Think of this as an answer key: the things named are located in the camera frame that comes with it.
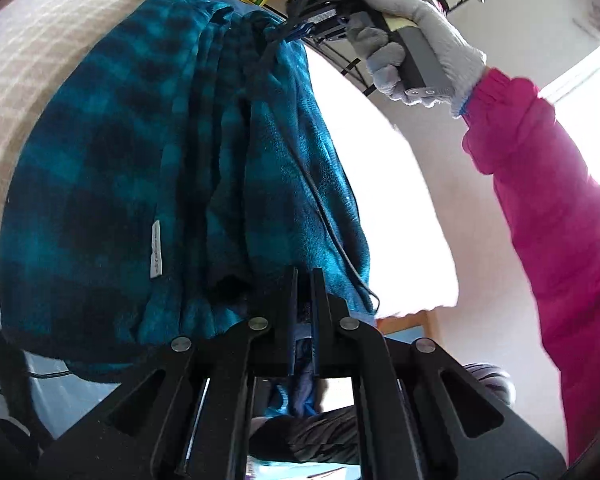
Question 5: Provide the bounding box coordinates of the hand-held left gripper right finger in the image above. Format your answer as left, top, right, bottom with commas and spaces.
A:
310, 267, 566, 480

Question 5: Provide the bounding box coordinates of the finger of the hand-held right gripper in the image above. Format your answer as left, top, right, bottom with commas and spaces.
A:
280, 17, 348, 43

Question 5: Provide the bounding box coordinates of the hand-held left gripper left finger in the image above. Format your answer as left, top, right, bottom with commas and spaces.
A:
37, 265, 301, 480

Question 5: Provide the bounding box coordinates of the teal plaid fleece garment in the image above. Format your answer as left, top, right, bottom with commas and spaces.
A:
0, 0, 381, 386

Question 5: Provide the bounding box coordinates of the person's right forearm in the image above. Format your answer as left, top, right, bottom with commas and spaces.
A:
462, 67, 600, 466

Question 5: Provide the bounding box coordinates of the person's right hand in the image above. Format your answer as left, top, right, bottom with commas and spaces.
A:
347, 0, 488, 118

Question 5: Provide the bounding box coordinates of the pink plaid blanket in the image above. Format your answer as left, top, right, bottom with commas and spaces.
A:
0, 0, 181, 293

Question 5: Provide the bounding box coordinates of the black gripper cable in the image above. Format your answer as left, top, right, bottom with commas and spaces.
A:
260, 20, 381, 313

